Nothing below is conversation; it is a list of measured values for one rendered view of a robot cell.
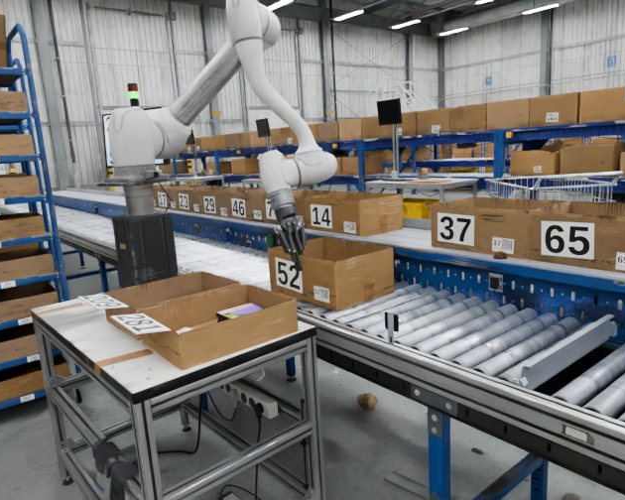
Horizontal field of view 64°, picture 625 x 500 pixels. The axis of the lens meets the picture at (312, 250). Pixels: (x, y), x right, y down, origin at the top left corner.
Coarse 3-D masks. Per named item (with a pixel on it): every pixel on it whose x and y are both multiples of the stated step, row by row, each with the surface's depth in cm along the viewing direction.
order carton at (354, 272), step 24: (312, 240) 209; (336, 240) 206; (312, 264) 174; (336, 264) 165; (360, 264) 172; (384, 264) 180; (312, 288) 176; (336, 288) 167; (360, 288) 174; (384, 288) 182
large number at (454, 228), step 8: (440, 216) 189; (448, 216) 186; (456, 216) 184; (464, 216) 181; (472, 216) 178; (440, 224) 190; (448, 224) 187; (456, 224) 184; (464, 224) 182; (472, 224) 179; (440, 232) 190; (448, 232) 188; (456, 232) 185; (464, 232) 182; (472, 232) 180; (440, 240) 191; (448, 240) 188; (456, 240) 185; (464, 240) 183; (472, 240) 180
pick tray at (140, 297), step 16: (128, 288) 177; (144, 288) 180; (160, 288) 184; (176, 288) 189; (192, 288) 193; (208, 288) 193; (224, 288) 170; (128, 304) 177; (144, 304) 181; (160, 304) 155; (112, 320) 168
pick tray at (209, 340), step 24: (240, 288) 170; (144, 312) 149; (168, 312) 154; (192, 312) 160; (264, 312) 143; (288, 312) 149; (144, 336) 148; (168, 336) 132; (192, 336) 130; (216, 336) 134; (240, 336) 139; (264, 336) 144; (168, 360) 136; (192, 360) 131
